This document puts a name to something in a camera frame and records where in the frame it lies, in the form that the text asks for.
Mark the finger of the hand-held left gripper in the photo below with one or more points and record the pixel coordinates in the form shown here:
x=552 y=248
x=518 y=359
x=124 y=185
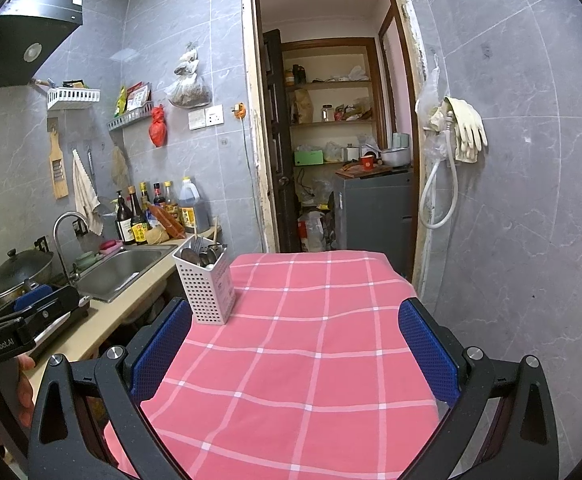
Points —
x=33 y=297
x=51 y=310

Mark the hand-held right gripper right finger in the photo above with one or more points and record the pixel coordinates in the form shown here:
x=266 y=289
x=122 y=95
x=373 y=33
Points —
x=428 y=355

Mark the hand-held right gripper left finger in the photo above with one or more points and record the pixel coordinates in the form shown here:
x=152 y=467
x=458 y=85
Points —
x=163 y=350

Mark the white perforated utensil holder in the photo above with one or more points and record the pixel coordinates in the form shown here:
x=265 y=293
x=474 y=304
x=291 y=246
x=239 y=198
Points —
x=206 y=290

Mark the steel spoon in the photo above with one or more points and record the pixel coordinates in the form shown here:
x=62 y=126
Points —
x=217 y=249
x=206 y=258
x=188 y=256

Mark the wooden chopstick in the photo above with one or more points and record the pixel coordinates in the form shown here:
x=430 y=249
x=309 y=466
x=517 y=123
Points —
x=214 y=227

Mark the person's left hand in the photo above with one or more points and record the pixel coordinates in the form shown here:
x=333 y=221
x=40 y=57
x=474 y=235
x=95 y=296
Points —
x=27 y=385

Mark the dark grey wok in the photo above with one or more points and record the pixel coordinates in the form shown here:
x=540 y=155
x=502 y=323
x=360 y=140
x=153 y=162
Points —
x=21 y=270

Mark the steel faucet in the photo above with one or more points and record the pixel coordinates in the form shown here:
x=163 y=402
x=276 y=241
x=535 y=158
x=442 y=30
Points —
x=57 y=240

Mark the steel sink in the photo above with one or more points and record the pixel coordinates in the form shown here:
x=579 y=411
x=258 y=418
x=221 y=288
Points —
x=121 y=270

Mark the pink soap dish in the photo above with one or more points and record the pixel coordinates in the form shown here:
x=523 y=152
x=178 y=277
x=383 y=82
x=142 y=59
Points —
x=110 y=245

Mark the cream food bag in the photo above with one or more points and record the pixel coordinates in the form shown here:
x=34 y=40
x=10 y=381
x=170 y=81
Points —
x=157 y=236

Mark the white hanging towel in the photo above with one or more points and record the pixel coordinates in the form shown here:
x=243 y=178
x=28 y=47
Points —
x=86 y=195

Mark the yellow label sauce bottle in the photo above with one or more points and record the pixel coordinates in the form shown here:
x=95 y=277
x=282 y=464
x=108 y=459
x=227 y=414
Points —
x=138 y=220

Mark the orange food packet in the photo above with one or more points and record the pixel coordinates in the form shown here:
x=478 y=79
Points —
x=168 y=222

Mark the wooden grater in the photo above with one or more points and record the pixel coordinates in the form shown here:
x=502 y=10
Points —
x=58 y=165

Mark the pink checked tablecloth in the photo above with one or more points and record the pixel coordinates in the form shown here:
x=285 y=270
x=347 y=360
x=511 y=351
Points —
x=296 y=385

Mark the large oil jug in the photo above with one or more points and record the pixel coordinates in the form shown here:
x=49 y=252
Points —
x=193 y=205

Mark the dark sauce bottle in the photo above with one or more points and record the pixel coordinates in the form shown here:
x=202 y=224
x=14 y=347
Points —
x=159 y=195
x=144 y=195
x=171 y=200

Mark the beige hanging loofah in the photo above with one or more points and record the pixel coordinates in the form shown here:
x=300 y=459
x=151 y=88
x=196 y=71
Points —
x=119 y=167

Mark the grey fridge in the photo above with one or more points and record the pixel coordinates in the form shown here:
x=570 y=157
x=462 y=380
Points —
x=371 y=210

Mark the white floor plastic bag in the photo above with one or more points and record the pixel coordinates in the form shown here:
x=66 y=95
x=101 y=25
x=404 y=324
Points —
x=313 y=232

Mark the wooden cutting board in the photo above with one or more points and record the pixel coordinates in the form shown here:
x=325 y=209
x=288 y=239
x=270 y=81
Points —
x=356 y=172

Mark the steel pot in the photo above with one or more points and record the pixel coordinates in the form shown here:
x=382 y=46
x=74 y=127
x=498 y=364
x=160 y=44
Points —
x=396 y=156

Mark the red cup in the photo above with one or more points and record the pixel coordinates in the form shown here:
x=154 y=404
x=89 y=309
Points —
x=367 y=161

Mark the red plastic bag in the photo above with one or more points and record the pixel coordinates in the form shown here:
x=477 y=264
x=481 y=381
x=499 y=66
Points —
x=157 y=127

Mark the green snack packet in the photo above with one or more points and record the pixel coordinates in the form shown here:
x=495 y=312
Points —
x=121 y=100

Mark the pale green container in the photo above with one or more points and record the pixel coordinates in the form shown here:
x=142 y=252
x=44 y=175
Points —
x=401 y=140

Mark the red snack packet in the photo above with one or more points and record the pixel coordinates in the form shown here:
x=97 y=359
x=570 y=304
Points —
x=138 y=97

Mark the pair of cream rubber gloves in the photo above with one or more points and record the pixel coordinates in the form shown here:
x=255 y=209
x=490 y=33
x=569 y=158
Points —
x=463 y=130

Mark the green box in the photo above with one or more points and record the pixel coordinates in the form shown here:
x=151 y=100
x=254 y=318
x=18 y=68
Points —
x=308 y=157

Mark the dark wooden door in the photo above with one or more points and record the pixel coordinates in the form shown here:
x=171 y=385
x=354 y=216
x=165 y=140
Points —
x=276 y=135

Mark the wooden shelf unit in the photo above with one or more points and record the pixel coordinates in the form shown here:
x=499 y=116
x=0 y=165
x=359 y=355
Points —
x=331 y=122

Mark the clear bag of dried goods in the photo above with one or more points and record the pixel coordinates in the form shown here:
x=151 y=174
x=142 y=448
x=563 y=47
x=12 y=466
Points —
x=188 y=90

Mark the glass jar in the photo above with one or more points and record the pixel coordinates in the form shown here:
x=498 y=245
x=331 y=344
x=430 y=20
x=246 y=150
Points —
x=327 y=112

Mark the black range hood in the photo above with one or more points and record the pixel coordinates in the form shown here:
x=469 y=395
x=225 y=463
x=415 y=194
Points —
x=21 y=35

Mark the brown paper bag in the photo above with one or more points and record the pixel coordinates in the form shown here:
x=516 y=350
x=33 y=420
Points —
x=303 y=105

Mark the black wall socket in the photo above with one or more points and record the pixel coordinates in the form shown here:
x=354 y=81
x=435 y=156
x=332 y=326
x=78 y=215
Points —
x=80 y=226
x=41 y=243

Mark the grey wall shelf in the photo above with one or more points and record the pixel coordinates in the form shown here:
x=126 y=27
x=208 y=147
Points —
x=131 y=117

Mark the white wall basket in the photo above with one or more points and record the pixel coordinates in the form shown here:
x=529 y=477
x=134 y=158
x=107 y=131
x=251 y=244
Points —
x=73 y=95

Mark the white wall switch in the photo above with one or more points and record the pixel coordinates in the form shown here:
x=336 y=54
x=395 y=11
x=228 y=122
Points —
x=197 y=119

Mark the white wall socket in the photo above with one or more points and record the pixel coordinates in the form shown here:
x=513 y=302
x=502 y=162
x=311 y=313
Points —
x=214 y=116

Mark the clear plastic wall bag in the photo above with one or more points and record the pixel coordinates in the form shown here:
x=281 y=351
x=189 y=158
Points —
x=431 y=105

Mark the orange wall hook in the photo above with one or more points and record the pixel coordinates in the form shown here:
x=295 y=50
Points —
x=240 y=110

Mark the chipped door frame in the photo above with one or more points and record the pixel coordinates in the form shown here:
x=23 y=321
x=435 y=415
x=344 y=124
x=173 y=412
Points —
x=248 y=110

